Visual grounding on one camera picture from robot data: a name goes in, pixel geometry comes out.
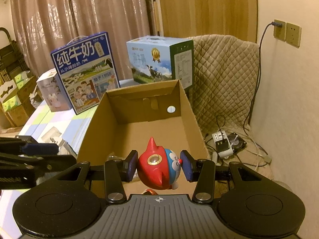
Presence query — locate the red doraemon toy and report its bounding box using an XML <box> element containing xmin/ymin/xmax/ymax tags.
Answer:
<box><xmin>137</xmin><ymin>137</ymin><xmax>183</xmax><ymax>190</ymax></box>

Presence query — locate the clear plastic cover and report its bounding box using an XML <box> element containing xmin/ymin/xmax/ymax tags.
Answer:
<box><xmin>41</xmin><ymin>127</ymin><xmax>62</xmax><ymax>143</ymax></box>

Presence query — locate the white power adapter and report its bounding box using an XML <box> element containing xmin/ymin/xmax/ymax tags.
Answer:
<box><xmin>49</xmin><ymin>136</ymin><xmax>67</xmax><ymax>150</ymax></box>

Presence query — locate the white power strip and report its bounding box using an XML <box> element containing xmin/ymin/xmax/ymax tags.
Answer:
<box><xmin>212</xmin><ymin>130</ymin><xmax>234</xmax><ymax>159</ymax></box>

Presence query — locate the plaid tablecloth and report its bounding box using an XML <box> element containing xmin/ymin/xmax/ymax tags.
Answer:
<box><xmin>1</xmin><ymin>101</ymin><xmax>97</xmax><ymax>238</ymax></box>

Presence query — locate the cardboard box of tissues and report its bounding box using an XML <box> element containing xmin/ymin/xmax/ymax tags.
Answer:
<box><xmin>1</xmin><ymin>71</ymin><xmax>37</xmax><ymax>127</ymax></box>

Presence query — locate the black square fan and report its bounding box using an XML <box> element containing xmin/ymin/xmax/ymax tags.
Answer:
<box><xmin>228</xmin><ymin>132</ymin><xmax>247</xmax><ymax>154</ymax></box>

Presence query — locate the brown cardboard box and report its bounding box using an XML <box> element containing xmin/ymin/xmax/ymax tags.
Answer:
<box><xmin>76</xmin><ymin>79</ymin><xmax>209</xmax><ymax>200</ymax></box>

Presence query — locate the white humidifier box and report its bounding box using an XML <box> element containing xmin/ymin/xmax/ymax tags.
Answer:
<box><xmin>37</xmin><ymin>69</ymin><xmax>72</xmax><ymax>112</ymax></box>

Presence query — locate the black folding cart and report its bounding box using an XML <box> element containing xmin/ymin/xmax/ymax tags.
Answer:
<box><xmin>0</xmin><ymin>27</ymin><xmax>29</xmax><ymax>83</ymax></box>

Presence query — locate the tall blue milk carton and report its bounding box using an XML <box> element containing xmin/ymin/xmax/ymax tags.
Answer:
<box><xmin>51</xmin><ymin>32</ymin><xmax>120</xmax><ymax>114</ymax></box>

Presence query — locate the quilted beige chair cover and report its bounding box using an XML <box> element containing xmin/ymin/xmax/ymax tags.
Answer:
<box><xmin>190</xmin><ymin>34</ymin><xmax>260</xmax><ymax>134</ymax></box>

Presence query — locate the light blue milk carton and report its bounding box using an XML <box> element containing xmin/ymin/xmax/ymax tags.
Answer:
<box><xmin>127</xmin><ymin>36</ymin><xmax>194</xmax><ymax>90</ymax></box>

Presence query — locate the brown curtain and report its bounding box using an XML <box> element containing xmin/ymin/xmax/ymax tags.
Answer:
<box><xmin>11</xmin><ymin>0</ymin><xmax>150</xmax><ymax>79</ymax></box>

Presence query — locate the wooden door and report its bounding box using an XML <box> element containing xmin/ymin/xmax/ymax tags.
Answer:
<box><xmin>156</xmin><ymin>0</ymin><xmax>258</xmax><ymax>42</ymax></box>

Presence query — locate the wall socket pair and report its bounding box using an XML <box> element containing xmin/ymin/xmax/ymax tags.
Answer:
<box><xmin>273</xmin><ymin>20</ymin><xmax>302</xmax><ymax>48</ymax></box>

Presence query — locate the black wall cable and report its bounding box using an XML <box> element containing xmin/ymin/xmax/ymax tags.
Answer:
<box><xmin>243</xmin><ymin>22</ymin><xmax>284</xmax><ymax>130</ymax></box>

